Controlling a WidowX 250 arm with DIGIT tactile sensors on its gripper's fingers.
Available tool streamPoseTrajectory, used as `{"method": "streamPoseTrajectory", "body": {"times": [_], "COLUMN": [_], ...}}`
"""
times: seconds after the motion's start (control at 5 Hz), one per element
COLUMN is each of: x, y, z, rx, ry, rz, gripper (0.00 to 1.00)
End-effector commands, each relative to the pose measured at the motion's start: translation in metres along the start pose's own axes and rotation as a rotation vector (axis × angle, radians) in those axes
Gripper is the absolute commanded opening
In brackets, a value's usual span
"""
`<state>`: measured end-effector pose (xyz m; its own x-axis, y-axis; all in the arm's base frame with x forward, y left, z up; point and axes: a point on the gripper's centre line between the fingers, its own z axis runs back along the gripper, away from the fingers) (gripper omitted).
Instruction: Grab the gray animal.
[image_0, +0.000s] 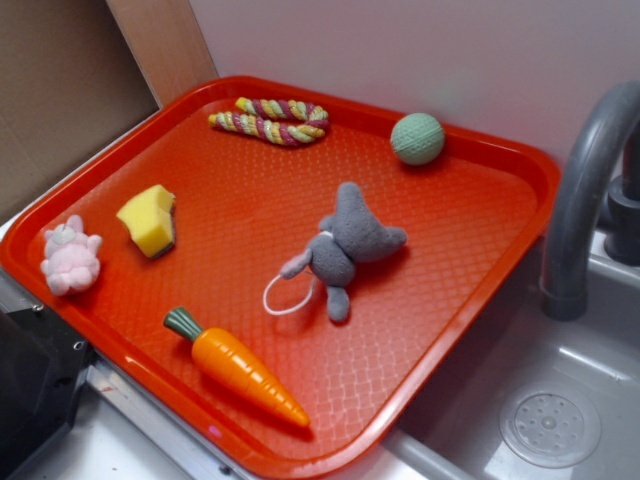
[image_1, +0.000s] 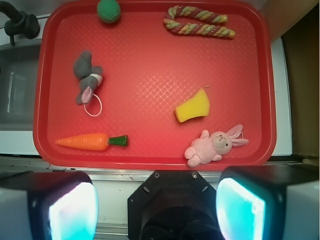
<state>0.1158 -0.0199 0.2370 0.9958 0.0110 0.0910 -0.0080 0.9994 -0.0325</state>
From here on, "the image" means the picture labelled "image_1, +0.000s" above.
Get yellow sponge wedge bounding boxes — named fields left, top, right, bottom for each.
left=174, top=88, right=211, bottom=123

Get green rubber ball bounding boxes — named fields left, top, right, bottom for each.
left=96, top=0, right=121, bottom=24

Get pink plush bunny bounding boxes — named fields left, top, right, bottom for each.
left=184, top=124, right=249, bottom=168

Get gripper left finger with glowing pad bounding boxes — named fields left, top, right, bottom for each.
left=0, top=171, right=99, bottom=240

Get red plastic tray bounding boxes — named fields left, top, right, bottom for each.
left=33, top=0, right=276, bottom=171

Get black faucet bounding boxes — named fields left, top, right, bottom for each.
left=0, top=0, right=41, bottom=46

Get orange plastic carrot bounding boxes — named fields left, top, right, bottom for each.
left=55, top=133, right=128, bottom=151

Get multicolour rope toy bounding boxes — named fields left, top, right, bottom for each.
left=163, top=5, right=236, bottom=39

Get steel sink basin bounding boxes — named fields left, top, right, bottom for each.
left=0, top=44, right=40, bottom=131

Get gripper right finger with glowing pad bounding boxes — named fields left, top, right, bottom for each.
left=216, top=165, right=320, bottom=240

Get gray plush bunny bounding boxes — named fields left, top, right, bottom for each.
left=73, top=50, right=103, bottom=117

